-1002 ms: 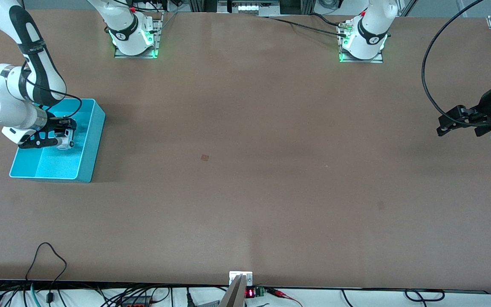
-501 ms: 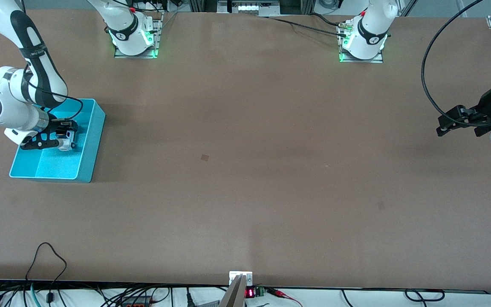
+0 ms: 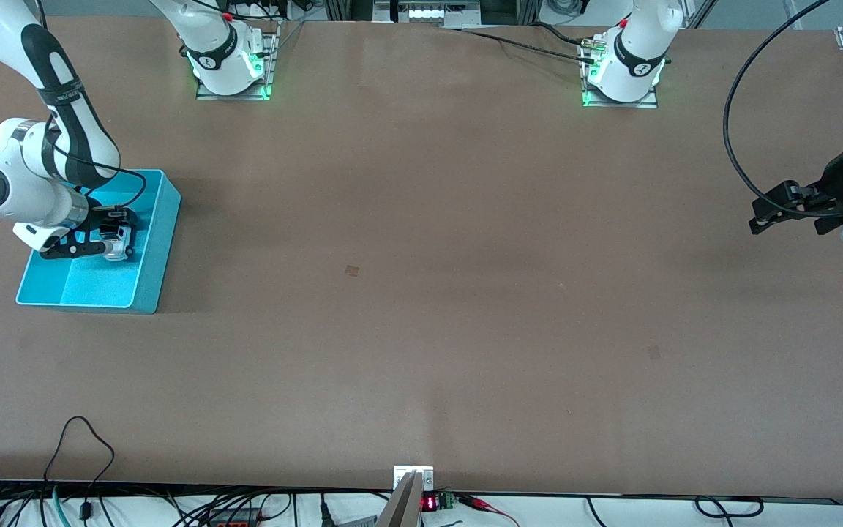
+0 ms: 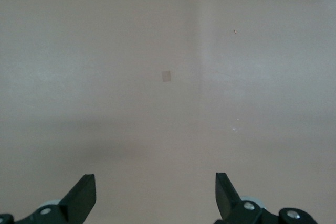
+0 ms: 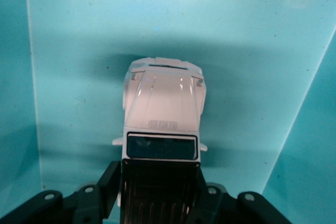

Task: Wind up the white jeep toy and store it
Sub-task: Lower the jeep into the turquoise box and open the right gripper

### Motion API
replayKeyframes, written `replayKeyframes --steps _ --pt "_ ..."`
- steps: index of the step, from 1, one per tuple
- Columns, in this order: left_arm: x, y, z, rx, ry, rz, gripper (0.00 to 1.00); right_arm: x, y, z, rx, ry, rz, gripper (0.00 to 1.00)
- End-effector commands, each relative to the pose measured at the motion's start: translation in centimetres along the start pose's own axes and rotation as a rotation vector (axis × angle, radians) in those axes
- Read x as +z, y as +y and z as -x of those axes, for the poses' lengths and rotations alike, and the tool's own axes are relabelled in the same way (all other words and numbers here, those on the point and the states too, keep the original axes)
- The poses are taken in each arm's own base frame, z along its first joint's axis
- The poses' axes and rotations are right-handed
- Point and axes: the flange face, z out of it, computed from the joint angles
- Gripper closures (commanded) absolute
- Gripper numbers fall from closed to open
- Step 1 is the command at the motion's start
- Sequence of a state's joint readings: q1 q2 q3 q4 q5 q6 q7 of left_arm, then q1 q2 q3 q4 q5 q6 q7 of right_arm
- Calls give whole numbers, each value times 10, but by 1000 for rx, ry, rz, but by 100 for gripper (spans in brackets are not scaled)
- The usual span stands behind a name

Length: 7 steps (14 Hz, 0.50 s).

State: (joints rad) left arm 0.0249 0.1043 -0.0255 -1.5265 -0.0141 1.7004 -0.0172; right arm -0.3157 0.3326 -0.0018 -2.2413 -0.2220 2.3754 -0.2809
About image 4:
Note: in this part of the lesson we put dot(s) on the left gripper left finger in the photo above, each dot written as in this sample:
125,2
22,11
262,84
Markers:
76,203

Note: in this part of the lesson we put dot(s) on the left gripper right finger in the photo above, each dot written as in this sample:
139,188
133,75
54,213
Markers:
228,203

